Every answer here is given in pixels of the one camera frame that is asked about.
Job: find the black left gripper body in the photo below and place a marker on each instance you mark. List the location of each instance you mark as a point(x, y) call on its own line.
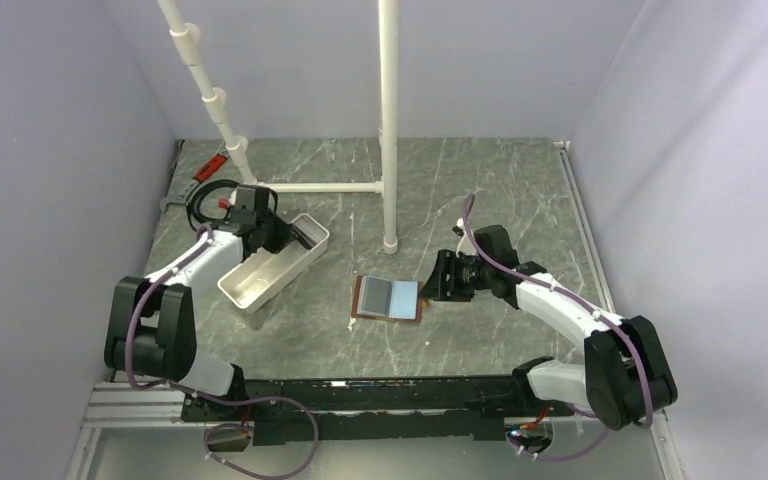
point(276, 232)

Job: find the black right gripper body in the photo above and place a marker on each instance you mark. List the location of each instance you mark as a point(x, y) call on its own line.
point(465, 275)

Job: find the light blue credit card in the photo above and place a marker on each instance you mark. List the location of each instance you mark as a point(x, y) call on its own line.
point(404, 300)

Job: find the dark grey credit card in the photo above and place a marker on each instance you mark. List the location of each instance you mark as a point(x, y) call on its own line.
point(373, 299)

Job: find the brown leather card holder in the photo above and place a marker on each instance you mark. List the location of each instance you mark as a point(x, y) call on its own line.
point(354, 314)

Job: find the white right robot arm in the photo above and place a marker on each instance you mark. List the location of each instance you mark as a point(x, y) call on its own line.
point(625, 376)

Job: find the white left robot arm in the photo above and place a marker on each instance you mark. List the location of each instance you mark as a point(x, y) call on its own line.
point(152, 327)

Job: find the white plastic tray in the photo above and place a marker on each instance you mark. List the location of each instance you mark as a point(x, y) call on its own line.
point(263, 275)

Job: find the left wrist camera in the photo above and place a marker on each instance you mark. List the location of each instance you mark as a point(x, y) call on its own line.
point(250, 208)

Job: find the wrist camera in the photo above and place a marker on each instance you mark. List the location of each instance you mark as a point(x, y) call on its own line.
point(250, 208)
point(494, 241)

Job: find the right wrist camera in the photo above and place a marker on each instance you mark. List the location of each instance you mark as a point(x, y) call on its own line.
point(494, 241)

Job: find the red handled pliers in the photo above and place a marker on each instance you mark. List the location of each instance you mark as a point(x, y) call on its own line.
point(210, 167)

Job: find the white PVC pipe frame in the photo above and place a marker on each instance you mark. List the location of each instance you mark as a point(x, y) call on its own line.
point(310, 69)

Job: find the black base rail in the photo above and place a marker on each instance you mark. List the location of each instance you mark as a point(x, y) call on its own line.
point(279, 411)

